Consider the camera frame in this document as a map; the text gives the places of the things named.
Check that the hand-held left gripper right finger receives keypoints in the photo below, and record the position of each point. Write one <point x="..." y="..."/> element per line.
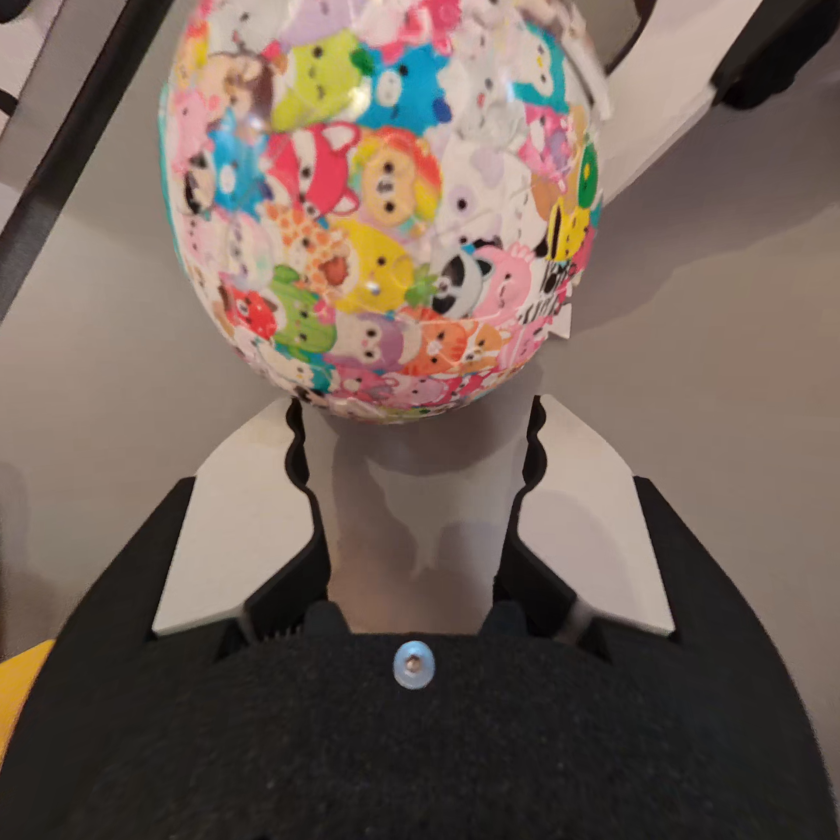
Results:
<point x="590" y="525"/>

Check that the yellow plastic tray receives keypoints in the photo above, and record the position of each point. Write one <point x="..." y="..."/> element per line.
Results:
<point x="16" y="689"/>

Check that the colourful cartoon puzzle ball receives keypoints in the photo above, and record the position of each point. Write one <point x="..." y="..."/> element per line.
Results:
<point x="367" y="229"/>

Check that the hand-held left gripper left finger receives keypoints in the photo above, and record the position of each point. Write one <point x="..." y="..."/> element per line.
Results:
<point x="229" y="525"/>

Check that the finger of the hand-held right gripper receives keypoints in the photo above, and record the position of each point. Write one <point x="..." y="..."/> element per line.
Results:
<point x="669" y="79"/>

